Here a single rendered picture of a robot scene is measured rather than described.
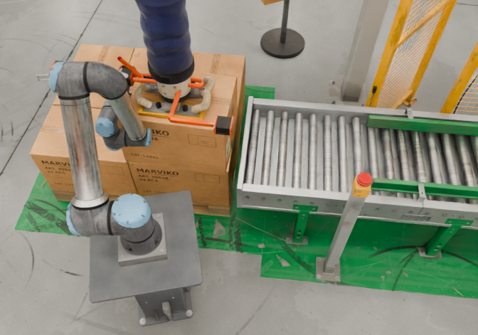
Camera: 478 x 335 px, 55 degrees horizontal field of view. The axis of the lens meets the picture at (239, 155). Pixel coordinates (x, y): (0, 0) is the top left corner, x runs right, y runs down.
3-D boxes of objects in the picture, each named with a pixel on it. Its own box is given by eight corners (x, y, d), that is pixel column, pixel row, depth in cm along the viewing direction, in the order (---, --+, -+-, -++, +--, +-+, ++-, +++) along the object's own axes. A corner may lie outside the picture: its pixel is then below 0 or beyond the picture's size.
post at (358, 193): (333, 264, 287) (370, 177, 206) (333, 274, 283) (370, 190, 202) (322, 263, 287) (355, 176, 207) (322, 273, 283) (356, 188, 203)
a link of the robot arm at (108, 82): (120, 54, 168) (153, 130, 231) (86, 55, 168) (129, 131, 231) (117, 82, 164) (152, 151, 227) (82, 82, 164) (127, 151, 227)
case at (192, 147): (237, 122, 285) (237, 76, 252) (225, 175, 261) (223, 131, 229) (144, 110, 291) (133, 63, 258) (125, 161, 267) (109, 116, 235)
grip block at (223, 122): (234, 123, 218) (233, 116, 214) (231, 136, 213) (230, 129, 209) (216, 121, 218) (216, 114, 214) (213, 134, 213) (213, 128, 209)
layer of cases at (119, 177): (245, 94, 354) (245, 55, 321) (229, 205, 295) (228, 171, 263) (94, 83, 361) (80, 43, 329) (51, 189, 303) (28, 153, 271)
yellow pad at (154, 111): (206, 107, 238) (205, 101, 234) (203, 122, 232) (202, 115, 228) (143, 101, 241) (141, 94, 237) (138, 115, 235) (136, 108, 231)
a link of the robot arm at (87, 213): (109, 242, 191) (84, 65, 162) (67, 242, 192) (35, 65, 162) (118, 223, 205) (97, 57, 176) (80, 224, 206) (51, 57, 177)
